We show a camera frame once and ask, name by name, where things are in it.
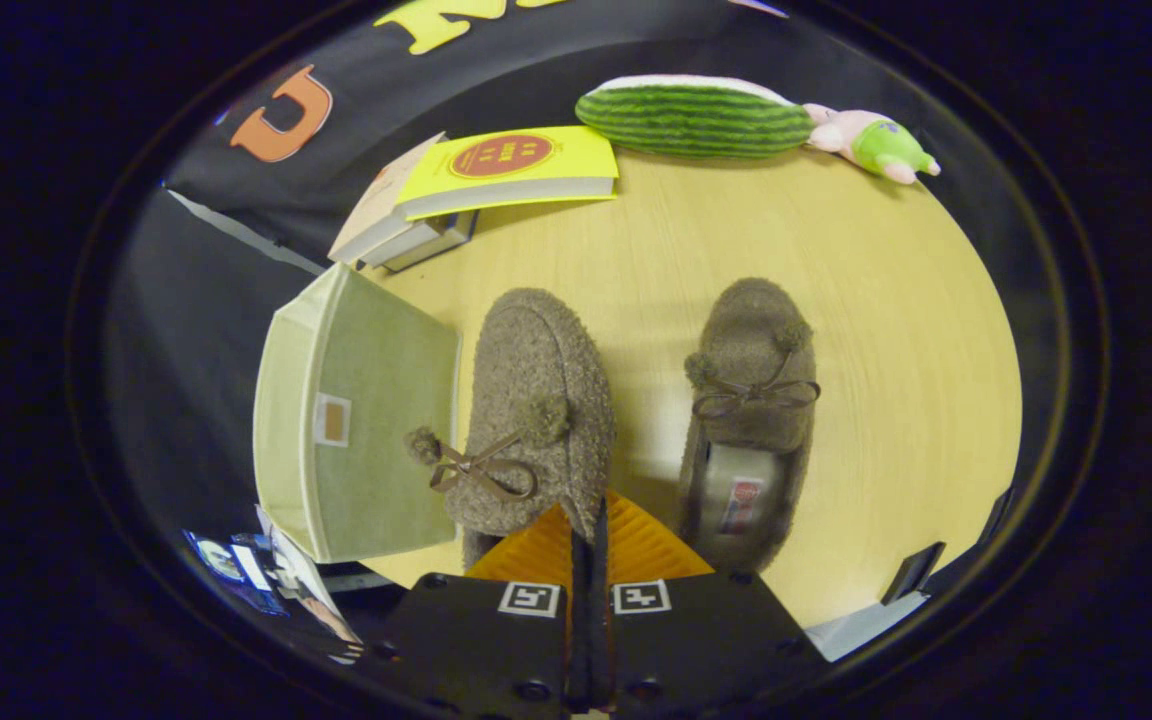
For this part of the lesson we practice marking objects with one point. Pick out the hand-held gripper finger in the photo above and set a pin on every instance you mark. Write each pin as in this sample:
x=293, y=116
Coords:
x=601, y=650
x=576, y=650

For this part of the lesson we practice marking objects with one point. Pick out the brown fuzzy shoe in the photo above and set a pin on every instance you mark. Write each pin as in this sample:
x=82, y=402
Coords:
x=536, y=380
x=751, y=330

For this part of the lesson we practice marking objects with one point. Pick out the green fabric storage box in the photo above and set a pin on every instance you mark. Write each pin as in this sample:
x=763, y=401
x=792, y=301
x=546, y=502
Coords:
x=376, y=380

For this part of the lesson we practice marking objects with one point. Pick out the black rectangular stand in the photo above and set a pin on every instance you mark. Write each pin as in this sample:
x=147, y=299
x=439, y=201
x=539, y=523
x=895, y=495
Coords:
x=911, y=575

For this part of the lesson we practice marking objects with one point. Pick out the blue printed paper sheets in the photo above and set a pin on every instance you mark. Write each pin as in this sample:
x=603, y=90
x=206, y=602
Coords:
x=236, y=565

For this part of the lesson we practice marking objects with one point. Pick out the dark blue book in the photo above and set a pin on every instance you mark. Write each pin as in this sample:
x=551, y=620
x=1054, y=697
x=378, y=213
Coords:
x=451, y=240

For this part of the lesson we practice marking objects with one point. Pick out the grey book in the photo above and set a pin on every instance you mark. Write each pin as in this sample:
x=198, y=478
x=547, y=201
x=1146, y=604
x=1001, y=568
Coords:
x=406, y=245

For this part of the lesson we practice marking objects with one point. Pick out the yellow book with red circle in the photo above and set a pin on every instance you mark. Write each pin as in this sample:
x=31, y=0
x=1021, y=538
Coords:
x=506, y=160

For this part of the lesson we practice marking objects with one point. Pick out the watermelon slice plush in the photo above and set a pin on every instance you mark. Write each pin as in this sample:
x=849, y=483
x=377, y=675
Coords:
x=696, y=120

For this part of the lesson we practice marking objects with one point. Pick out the pink and green plush toy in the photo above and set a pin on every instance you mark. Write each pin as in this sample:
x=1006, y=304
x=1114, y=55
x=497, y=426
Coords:
x=876, y=145

